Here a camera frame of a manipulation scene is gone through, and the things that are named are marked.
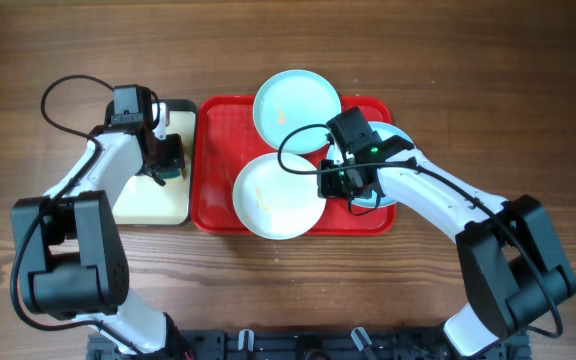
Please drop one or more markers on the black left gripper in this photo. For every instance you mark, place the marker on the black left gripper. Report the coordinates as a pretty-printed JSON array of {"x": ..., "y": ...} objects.
[{"x": 171, "y": 152}]

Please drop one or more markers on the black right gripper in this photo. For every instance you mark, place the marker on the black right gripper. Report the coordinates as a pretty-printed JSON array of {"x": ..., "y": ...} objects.
[{"x": 326, "y": 188}]

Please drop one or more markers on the light blue plate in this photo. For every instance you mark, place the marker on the light blue plate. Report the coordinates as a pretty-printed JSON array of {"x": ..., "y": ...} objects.
[
  {"x": 291, "y": 100},
  {"x": 385, "y": 131}
]

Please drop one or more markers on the white plate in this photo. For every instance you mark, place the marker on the white plate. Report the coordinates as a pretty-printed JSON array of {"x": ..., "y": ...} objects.
[{"x": 276, "y": 198}]

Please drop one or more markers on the green and yellow sponge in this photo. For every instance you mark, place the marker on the green and yellow sponge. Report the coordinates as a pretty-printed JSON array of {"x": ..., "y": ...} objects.
[{"x": 171, "y": 174}]

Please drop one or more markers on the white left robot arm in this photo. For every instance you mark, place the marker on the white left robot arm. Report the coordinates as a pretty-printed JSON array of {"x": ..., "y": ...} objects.
[{"x": 70, "y": 268}]

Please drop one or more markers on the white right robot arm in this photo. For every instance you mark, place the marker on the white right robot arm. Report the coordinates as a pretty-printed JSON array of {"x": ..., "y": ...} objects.
[{"x": 515, "y": 271}]

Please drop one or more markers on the black tray with soapy water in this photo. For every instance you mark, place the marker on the black tray with soapy water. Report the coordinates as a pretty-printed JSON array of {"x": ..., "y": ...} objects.
[{"x": 142, "y": 201}]

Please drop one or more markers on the red plastic tray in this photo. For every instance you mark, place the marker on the red plastic tray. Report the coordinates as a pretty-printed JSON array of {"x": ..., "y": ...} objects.
[{"x": 226, "y": 140}]

